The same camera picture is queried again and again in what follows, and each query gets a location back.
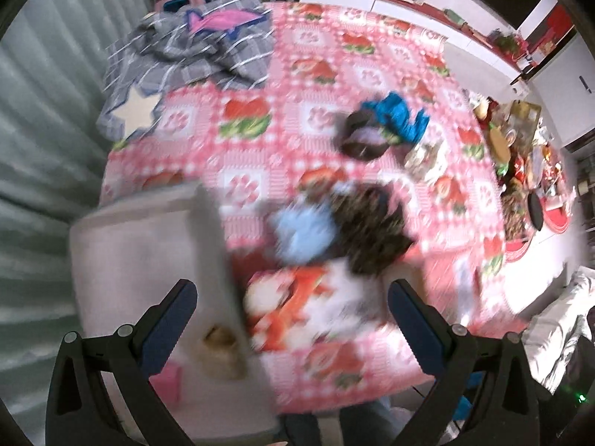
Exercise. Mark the white cabinet with red top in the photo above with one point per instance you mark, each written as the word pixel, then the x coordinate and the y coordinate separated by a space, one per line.
pixel 409 16

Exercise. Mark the white storage box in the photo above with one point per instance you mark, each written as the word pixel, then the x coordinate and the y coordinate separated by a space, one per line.
pixel 139 251

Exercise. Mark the white and red cupboard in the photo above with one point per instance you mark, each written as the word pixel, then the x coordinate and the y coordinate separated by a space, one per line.
pixel 571 97

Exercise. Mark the light blue garment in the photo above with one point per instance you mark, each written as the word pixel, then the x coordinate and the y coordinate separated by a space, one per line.
pixel 304 232

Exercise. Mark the black round disc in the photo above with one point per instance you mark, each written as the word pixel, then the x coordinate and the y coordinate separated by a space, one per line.
pixel 535 211

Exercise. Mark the white cloth bundle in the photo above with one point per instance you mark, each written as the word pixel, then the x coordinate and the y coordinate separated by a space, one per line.
pixel 558 334

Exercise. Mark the yellowish tape roll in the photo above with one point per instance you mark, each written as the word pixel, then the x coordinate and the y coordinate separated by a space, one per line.
pixel 218 348

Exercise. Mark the pink strawberry printed sheet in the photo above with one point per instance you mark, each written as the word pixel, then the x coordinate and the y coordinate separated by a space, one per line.
pixel 288 102

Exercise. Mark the teal blue cloth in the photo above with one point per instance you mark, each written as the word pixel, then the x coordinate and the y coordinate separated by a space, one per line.
pixel 395 111

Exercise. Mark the grey plaid blanket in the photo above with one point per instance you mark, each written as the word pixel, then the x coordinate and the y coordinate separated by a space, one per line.
pixel 186 55

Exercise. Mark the person's legs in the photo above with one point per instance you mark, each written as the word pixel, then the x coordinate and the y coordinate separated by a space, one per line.
pixel 302 429

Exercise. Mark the pink striped cloth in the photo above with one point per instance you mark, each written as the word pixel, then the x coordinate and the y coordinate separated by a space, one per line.
pixel 167 381

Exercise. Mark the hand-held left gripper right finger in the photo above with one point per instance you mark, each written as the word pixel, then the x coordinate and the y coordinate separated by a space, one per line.
pixel 413 325

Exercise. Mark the white floral garment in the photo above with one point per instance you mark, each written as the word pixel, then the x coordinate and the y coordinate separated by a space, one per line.
pixel 425 160

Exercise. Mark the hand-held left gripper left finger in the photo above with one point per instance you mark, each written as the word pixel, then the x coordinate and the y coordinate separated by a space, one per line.
pixel 169 330

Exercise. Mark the dark patterned garment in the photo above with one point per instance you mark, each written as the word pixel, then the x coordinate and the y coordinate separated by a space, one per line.
pixel 372 232

